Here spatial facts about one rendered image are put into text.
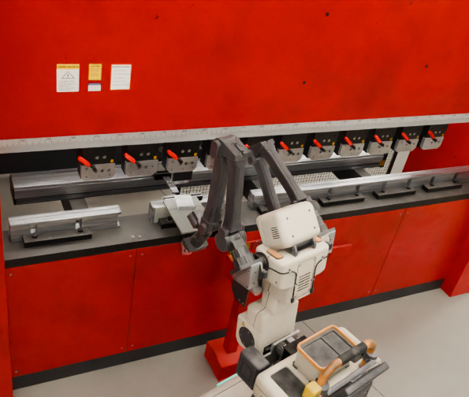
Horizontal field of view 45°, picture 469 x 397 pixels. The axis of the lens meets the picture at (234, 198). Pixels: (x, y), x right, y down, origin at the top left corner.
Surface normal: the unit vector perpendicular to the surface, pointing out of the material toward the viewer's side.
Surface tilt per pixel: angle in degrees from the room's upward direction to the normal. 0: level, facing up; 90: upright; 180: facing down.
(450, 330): 0
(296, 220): 48
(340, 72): 90
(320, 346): 0
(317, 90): 90
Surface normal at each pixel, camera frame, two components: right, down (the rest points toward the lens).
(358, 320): 0.17, -0.82
